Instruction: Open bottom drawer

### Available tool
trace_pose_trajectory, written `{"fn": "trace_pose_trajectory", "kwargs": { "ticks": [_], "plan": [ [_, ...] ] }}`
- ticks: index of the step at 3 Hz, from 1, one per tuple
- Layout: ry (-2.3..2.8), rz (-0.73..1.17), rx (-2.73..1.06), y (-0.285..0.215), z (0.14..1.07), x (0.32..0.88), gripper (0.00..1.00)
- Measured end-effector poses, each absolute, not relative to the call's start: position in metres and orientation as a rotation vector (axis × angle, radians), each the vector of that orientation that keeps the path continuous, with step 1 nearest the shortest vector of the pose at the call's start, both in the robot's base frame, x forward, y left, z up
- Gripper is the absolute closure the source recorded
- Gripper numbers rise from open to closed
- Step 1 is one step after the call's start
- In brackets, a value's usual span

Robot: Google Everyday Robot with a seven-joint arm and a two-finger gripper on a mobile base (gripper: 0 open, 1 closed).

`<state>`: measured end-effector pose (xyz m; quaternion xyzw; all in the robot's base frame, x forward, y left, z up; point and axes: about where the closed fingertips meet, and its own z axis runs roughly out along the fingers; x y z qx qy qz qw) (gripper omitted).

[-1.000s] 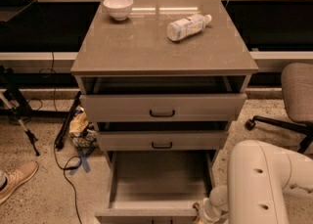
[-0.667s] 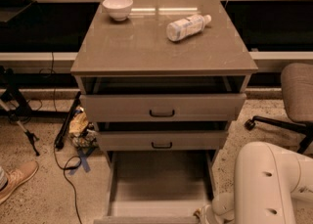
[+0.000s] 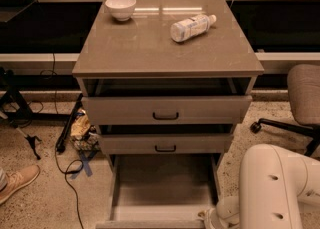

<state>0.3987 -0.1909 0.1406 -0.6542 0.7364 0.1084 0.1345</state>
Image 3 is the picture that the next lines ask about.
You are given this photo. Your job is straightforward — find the snack packages on floor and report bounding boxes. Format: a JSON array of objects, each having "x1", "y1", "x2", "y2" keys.
[{"x1": 70, "y1": 108, "x2": 100, "y2": 151}]

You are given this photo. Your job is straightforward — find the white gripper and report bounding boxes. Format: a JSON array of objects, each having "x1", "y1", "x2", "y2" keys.
[{"x1": 198, "y1": 208, "x2": 222, "y2": 229}]

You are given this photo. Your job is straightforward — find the grey drawer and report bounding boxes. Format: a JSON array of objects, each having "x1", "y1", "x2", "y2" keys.
[
  {"x1": 99, "y1": 133, "x2": 233, "y2": 154},
  {"x1": 96, "y1": 154, "x2": 219, "y2": 229},
  {"x1": 82, "y1": 96, "x2": 252, "y2": 125}
]

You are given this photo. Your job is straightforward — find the grey drawer cabinet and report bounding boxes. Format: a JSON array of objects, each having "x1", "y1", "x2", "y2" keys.
[{"x1": 71, "y1": 0, "x2": 265, "y2": 161}]

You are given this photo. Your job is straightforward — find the white plastic bottle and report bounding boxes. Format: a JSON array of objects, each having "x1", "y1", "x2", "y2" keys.
[{"x1": 170, "y1": 14, "x2": 217, "y2": 43}]

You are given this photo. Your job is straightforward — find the black floor cable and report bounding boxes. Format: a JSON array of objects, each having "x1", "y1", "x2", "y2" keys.
[{"x1": 39, "y1": 52, "x2": 86, "y2": 229}]

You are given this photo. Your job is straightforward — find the grey top drawer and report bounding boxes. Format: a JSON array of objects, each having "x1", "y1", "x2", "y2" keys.
[{"x1": 82, "y1": 96, "x2": 252, "y2": 125}]

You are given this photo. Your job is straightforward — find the black tripod stand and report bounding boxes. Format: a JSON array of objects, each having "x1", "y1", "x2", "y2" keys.
[{"x1": 0, "y1": 67, "x2": 69, "y2": 160}]

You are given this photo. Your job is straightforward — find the blue tape cross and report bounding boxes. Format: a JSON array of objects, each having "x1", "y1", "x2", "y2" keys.
[{"x1": 70, "y1": 150, "x2": 97, "y2": 179}]

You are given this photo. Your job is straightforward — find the grey middle drawer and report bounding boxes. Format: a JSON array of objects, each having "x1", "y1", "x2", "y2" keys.
[{"x1": 99, "y1": 133, "x2": 233, "y2": 154}]

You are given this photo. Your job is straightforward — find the white ceramic bowl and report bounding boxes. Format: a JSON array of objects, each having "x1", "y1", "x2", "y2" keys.
[{"x1": 105, "y1": 0, "x2": 136, "y2": 21}]

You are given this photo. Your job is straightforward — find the black leaning bar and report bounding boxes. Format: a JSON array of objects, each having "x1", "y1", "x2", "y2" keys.
[{"x1": 55, "y1": 94, "x2": 83, "y2": 153}]

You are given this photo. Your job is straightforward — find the grey office chair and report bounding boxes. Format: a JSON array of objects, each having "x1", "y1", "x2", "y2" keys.
[{"x1": 250, "y1": 64, "x2": 320, "y2": 156}]

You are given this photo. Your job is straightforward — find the tan shoe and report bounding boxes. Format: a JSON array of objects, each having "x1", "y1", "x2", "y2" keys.
[{"x1": 0, "y1": 165, "x2": 40, "y2": 205}]

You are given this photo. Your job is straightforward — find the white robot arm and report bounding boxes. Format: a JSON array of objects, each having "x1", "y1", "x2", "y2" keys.
[{"x1": 198, "y1": 144, "x2": 320, "y2": 229}]

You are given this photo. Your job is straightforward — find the grey bottom drawer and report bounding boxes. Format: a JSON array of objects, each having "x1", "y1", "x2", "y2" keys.
[{"x1": 96, "y1": 154, "x2": 219, "y2": 229}]

